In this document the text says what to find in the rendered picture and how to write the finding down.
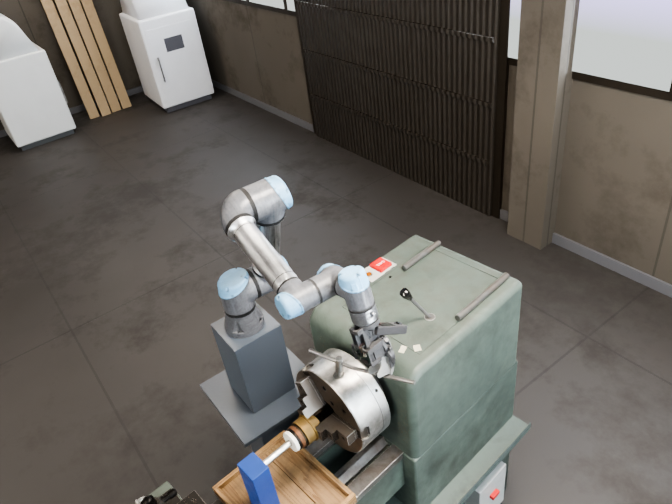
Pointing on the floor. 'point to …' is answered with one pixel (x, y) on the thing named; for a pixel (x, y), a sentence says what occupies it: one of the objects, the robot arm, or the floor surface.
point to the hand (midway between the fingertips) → (389, 373)
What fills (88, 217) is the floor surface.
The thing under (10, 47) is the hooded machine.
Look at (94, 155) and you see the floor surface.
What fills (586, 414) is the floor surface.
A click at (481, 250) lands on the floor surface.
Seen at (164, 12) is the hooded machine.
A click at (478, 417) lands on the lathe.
